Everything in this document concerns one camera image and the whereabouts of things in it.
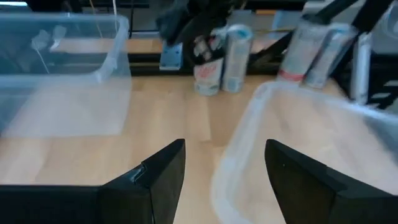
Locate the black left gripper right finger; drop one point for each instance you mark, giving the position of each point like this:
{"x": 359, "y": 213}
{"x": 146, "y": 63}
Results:
{"x": 304, "y": 196}

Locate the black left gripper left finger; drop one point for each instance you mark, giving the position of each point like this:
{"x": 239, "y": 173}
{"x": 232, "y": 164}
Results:
{"x": 149, "y": 193}

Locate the clear plastic bin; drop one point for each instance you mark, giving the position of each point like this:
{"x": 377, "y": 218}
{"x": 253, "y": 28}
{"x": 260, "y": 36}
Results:
{"x": 62, "y": 102}
{"x": 311, "y": 130}

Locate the white can with pink band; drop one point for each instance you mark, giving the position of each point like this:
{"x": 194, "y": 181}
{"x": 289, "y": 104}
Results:
{"x": 207, "y": 77}
{"x": 298, "y": 56}

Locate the silver can with blue top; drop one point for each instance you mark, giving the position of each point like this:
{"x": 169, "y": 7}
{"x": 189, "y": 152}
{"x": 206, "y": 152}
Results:
{"x": 326, "y": 59}
{"x": 236, "y": 62}

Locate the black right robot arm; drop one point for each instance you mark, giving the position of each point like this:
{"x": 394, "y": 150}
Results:
{"x": 202, "y": 15}

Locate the silver frame bracket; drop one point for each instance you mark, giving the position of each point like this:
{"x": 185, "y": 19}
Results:
{"x": 171, "y": 56}

